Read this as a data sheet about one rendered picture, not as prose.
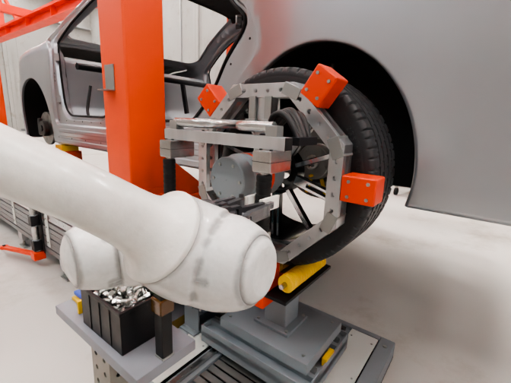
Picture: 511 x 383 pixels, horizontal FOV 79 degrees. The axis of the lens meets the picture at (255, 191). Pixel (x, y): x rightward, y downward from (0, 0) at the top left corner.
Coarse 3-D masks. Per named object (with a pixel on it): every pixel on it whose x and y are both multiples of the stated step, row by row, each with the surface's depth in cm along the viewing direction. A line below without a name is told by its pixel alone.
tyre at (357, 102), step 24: (264, 72) 99; (288, 72) 94; (312, 72) 90; (360, 96) 96; (336, 120) 87; (360, 120) 84; (360, 144) 84; (384, 144) 92; (360, 168) 85; (384, 168) 91; (384, 192) 95; (360, 216) 87; (336, 240) 93; (288, 264) 106
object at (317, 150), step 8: (312, 136) 134; (320, 144) 131; (304, 152) 133; (312, 152) 131; (320, 152) 128; (328, 152) 128; (320, 168) 129; (304, 176) 140; (320, 176) 130; (320, 184) 135; (304, 192) 141
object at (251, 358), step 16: (208, 320) 133; (208, 336) 128; (224, 336) 127; (224, 352) 123; (240, 352) 117; (256, 352) 119; (336, 352) 119; (256, 368) 114; (272, 368) 109; (288, 368) 111; (320, 368) 112
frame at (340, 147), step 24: (240, 96) 96; (264, 96) 91; (288, 96) 85; (312, 120) 83; (216, 144) 112; (336, 144) 79; (336, 168) 81; (336, 192) 82; (336, 216) 83; (312, 240) 88
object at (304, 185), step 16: (240, 112) 108; (304, 160) 98; (320, 160) 94; (288, 176) 107; (288, 192) 103; (320, 192) 98; (272, 224) 109; (288, 224) 123; (304, 224) 101; (288, 240) 104
